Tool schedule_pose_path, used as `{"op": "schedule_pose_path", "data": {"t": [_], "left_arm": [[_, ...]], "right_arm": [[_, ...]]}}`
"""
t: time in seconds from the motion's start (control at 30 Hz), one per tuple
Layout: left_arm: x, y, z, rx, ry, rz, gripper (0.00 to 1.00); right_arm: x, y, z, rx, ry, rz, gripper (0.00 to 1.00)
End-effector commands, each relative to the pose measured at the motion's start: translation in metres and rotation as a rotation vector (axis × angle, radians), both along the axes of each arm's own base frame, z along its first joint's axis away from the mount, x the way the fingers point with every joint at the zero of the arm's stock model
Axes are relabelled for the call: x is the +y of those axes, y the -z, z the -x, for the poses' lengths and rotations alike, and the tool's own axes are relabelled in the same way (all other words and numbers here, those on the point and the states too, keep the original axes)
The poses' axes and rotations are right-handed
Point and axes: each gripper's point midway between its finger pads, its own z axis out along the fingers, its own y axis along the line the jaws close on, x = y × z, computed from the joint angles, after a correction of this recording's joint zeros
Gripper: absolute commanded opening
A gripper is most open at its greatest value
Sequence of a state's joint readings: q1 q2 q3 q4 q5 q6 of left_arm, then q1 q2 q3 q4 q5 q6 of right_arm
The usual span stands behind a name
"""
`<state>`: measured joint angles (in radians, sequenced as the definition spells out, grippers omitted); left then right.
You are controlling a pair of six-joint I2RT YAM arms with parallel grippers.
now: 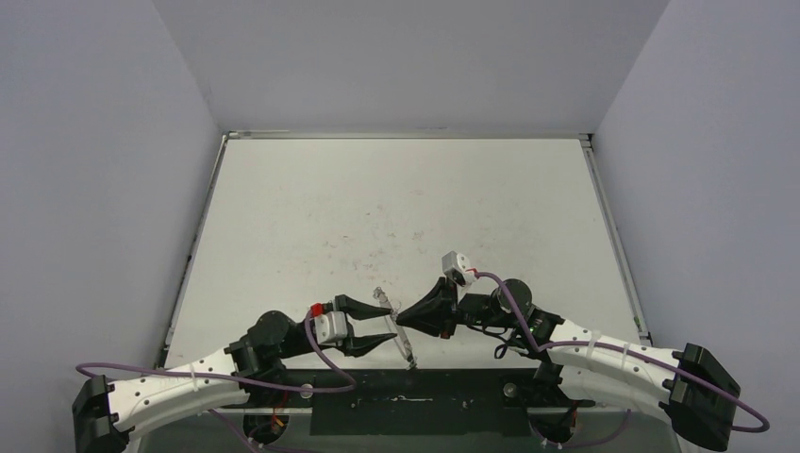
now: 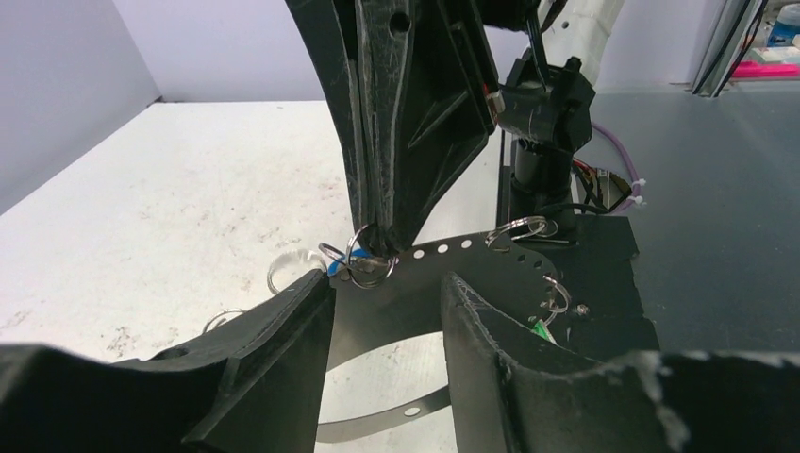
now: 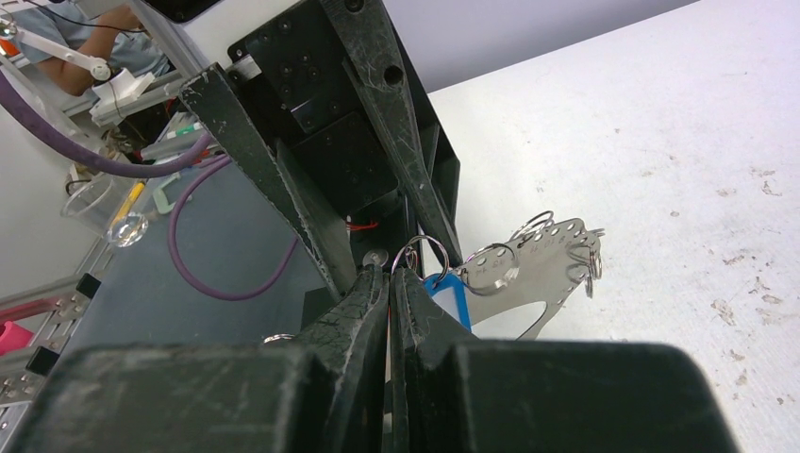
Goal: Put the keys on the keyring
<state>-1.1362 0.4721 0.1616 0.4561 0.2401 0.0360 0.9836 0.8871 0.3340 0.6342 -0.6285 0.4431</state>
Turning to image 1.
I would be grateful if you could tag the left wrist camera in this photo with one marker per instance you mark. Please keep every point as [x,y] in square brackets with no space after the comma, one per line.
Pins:
[330,326]

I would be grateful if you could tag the aluminium rail front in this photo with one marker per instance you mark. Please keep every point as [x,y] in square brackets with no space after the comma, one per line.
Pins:
[167,395]

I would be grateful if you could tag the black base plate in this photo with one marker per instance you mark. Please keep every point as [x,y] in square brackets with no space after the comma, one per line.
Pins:
[421,402]

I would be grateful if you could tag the large metal key ring plate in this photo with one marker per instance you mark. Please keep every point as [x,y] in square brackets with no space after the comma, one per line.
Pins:
[401,340]

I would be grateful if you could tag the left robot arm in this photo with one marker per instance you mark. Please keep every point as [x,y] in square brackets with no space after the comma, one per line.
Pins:
[96,429]

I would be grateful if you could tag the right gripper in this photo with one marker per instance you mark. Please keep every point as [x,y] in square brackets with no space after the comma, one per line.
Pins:
[450,308]

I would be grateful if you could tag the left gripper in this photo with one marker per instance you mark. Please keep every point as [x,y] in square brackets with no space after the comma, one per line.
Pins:
[358,310]

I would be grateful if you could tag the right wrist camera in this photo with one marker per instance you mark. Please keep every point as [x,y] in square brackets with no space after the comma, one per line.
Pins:
[457,268]

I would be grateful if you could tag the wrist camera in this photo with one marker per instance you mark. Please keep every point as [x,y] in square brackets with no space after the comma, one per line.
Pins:
[457,268]
[330,326]

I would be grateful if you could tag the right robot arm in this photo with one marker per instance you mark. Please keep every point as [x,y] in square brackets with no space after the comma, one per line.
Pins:
[709,421]

